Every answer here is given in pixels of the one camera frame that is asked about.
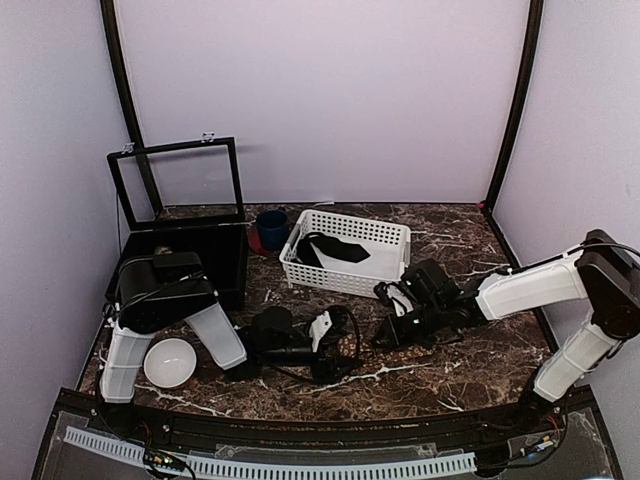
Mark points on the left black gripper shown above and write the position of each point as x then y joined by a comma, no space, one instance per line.
329,372

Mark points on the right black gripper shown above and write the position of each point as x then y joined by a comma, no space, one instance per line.
398,338

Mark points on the brown floral patterned tie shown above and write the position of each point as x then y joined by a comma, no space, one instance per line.
347,346

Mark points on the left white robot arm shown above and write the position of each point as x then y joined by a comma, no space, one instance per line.
157,291

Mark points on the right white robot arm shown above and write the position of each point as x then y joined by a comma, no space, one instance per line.
596,282

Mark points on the red round coaster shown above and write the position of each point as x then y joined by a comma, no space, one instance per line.
255,243

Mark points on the white perforated plastic basket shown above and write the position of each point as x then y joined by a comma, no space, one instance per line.
389,246

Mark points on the white bowl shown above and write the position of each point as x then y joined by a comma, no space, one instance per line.
170,363

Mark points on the black tie in basket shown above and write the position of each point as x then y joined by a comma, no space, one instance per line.
329,246

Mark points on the dark blue mug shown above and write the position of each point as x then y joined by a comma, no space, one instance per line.
273,229

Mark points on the rolled tie in box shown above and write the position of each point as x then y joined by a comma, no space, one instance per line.
162,250

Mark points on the black glass-lid display box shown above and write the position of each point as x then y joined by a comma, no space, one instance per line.
187,196

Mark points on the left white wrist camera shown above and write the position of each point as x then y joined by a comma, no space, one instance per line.
318,328

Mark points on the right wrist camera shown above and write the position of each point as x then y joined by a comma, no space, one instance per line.
392,296

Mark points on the black curved front rail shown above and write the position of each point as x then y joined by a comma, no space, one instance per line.
388,406

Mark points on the white slotted cable duct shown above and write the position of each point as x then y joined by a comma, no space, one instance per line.
242,463

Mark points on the right black frame post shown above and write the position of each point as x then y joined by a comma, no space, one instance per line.
525,70

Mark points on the black frame post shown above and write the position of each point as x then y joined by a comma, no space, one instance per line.
119,70
525,70

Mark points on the left black frame post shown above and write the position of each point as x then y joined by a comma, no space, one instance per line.
119,70

